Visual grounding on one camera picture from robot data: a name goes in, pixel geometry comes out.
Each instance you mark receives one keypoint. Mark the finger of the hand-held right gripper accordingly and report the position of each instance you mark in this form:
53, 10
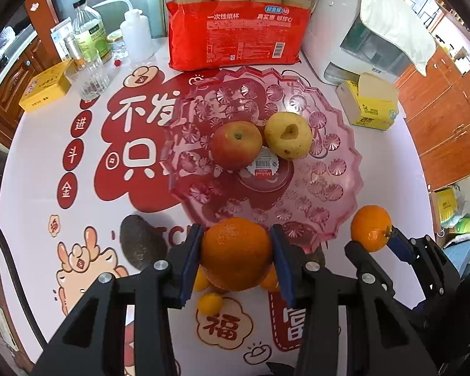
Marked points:
356, 254
399, 243

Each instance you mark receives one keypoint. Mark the wooden kitchen cabinet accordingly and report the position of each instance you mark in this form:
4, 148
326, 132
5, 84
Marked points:
8, 74

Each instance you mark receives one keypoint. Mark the large orange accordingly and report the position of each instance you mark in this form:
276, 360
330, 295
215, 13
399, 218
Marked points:
237, 250

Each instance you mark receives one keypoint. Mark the pink glass fruit plate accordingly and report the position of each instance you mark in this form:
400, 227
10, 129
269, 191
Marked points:
317, 188

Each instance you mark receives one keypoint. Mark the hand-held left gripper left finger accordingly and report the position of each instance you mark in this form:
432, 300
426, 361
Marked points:
190, 260

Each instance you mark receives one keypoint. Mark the yellow bag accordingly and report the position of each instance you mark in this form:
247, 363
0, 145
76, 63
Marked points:
446, 201

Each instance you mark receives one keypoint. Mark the clear drinking glass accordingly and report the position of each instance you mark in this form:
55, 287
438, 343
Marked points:
90, 82

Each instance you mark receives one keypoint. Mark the white countertop appliance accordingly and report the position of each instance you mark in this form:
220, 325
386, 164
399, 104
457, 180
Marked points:
329, 19

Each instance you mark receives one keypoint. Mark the clear bottle green label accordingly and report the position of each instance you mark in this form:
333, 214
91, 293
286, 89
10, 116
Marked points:
90, 35

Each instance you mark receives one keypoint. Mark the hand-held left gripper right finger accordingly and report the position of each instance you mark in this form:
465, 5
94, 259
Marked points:
282, 262

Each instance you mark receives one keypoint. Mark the red apple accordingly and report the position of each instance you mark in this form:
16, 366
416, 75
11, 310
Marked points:
235, 145

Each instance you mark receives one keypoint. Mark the yellow tin box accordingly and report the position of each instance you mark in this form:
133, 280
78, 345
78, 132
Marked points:
43, 88

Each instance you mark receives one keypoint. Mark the white squeeze bottle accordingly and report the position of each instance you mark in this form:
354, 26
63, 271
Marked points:
135, 35

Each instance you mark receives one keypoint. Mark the dark avocado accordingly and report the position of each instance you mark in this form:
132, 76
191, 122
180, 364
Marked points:
139, 239

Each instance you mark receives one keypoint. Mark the wooden wall cabinet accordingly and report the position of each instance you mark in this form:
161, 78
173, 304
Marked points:
446, 125

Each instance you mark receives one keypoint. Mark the tiny kumquat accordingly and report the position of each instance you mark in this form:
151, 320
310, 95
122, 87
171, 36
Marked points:
209, 303

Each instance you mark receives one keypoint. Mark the small steel can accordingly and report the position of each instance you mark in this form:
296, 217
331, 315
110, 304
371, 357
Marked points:
73, 47

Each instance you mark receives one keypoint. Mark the yellow tissue box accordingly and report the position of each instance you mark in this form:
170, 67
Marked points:
372, 109

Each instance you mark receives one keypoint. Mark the barcode label sticker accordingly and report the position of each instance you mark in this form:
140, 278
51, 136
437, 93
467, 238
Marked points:
263, 166

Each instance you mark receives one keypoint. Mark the yellow pear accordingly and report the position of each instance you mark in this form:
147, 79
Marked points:
278, 141

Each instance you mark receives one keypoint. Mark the small orange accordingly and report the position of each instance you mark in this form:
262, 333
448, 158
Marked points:
368, 227
271, 279
199, 280

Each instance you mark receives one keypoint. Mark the white cloth cover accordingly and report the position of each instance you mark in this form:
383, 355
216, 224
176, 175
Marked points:
391, 15

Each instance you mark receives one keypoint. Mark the red paper cup package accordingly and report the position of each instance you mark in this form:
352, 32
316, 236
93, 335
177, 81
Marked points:
235, 35

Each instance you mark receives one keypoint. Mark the small yellow-lid jar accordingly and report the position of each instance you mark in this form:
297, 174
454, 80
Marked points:
117, 45

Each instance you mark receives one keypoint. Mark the white paper packet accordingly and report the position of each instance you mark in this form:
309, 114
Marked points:
60, 29

